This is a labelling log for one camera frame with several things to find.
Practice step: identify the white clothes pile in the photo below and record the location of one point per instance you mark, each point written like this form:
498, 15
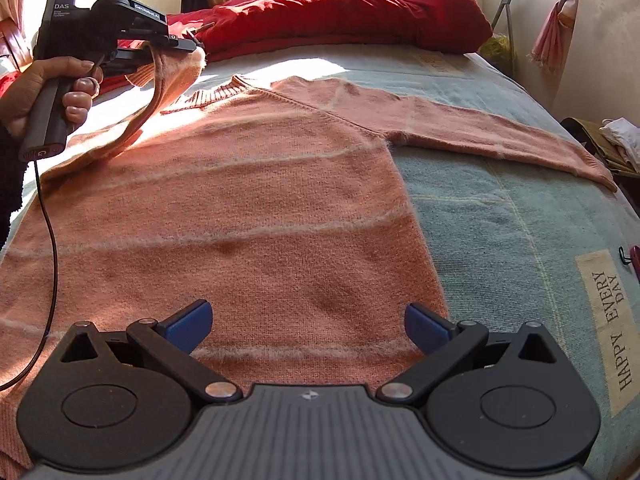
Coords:
622, 137

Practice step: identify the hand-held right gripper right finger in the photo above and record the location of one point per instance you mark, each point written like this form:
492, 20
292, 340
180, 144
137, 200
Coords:
425, 327

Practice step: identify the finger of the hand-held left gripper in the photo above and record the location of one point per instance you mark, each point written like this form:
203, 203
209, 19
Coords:
165, 40
127, 59

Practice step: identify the person's left hand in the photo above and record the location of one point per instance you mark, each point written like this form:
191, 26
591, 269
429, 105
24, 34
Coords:
27, 87

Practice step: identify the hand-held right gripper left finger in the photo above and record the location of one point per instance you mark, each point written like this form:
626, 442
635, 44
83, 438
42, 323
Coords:
192, 325

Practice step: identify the orange knit sweater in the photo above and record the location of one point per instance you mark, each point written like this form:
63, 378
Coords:
250, 210

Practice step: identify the red quilt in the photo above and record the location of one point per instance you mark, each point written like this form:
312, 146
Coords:
350, 15

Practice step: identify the wooden headboard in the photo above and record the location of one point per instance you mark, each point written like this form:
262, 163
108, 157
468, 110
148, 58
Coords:
12, 42

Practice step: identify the clothes pile beside bed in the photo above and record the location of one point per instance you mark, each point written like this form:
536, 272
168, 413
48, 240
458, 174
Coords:
582, 130

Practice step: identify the yellow green cloth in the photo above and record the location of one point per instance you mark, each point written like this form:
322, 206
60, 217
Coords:
495, 47

